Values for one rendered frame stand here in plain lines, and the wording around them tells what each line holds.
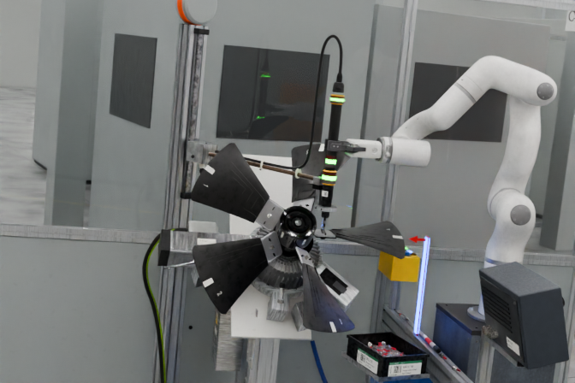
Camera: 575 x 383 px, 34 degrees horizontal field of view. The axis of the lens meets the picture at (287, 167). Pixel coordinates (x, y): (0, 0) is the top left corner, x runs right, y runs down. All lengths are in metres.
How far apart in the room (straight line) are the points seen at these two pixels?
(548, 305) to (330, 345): 1.66
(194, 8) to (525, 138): 1.24
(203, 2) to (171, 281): 1.03
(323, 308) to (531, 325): 0.75
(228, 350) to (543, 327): 1.32
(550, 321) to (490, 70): 0.95
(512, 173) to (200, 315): 1.38
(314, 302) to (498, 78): 0.90
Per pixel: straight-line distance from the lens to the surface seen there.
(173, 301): 3.57
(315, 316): 2.82
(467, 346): 3.04
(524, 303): 2.33
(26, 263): 3.69
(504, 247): 3.08
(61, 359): 3.79
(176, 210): 3.47
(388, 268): 3.35
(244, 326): 3.05
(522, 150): 3.06
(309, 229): 2.93
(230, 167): 3.01
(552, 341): 2.39
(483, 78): 3.01
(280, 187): 3.31
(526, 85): 3.00
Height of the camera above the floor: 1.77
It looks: 7 degrees down
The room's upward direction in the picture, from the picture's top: 6 degrees clockwise
